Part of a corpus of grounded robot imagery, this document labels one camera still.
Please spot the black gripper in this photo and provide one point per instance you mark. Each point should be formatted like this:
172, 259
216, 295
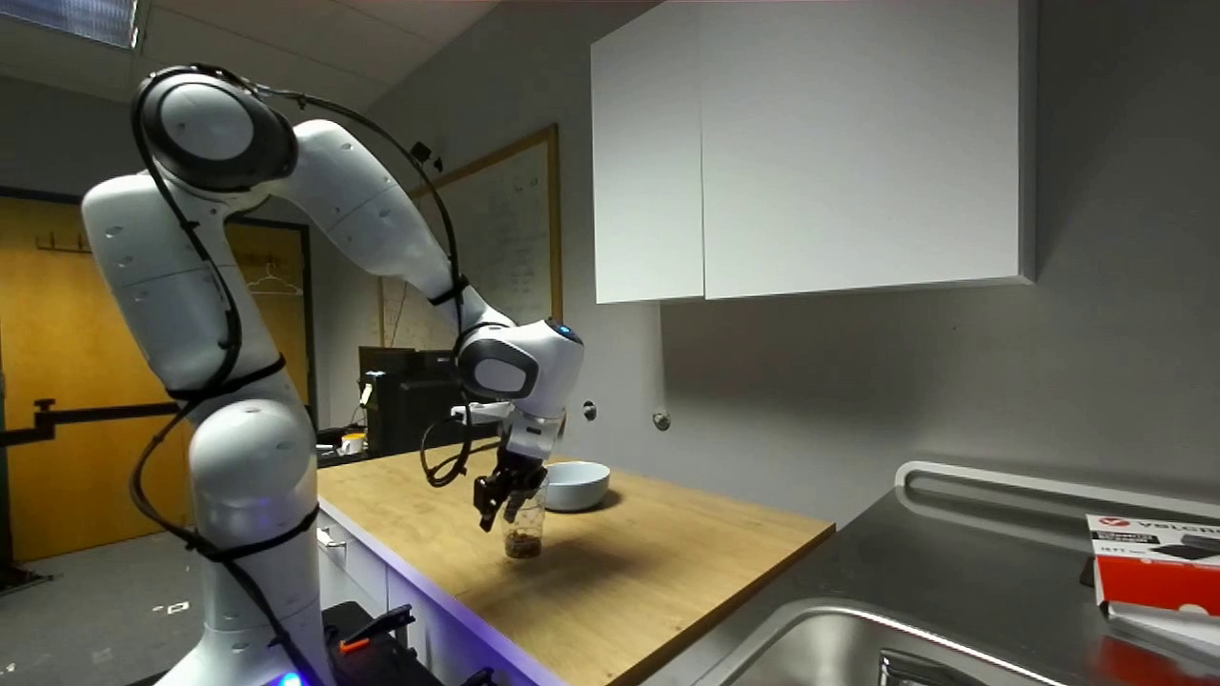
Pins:
521, 471

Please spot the clear plastic cup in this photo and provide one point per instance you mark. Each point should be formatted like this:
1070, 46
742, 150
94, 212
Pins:
522, 531

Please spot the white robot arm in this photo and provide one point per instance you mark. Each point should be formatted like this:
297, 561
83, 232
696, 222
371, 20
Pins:
212, 146

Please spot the grey bowl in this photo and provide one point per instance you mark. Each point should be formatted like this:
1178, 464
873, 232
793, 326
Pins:
575, 487

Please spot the black coffee machine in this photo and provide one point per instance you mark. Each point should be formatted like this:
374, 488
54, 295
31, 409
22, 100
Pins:
405, 398

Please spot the steel sink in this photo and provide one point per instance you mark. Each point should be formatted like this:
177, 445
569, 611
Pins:
847, 647

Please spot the yellow door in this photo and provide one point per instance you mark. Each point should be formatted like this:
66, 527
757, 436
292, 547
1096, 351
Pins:
66, 344

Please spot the red white box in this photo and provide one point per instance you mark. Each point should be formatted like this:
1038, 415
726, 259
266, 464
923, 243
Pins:
1157, 561

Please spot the wall knob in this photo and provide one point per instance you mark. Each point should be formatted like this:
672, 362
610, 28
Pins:
660, 419

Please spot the whiteboard with wooden frame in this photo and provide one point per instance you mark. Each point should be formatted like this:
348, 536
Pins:
504, 220

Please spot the white wall cabinet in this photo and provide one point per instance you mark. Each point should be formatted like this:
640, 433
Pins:
813, 146

